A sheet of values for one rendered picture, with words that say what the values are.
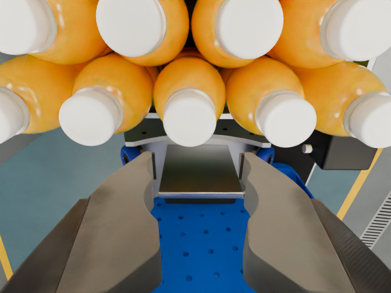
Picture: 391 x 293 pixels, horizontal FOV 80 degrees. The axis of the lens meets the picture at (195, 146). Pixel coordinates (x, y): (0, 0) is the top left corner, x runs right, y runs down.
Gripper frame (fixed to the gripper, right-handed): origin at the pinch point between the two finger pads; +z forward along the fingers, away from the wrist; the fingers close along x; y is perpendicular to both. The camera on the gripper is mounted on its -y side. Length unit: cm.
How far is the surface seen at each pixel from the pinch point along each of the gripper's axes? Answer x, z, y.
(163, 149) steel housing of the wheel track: -4.7, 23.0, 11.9
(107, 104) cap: -6.3, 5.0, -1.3
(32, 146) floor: -94, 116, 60
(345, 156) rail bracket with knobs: 20.6, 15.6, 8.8
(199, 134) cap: 0.3, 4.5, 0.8
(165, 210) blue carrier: -3.9, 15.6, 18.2
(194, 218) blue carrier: 0.3, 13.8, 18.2
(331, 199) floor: 100, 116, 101
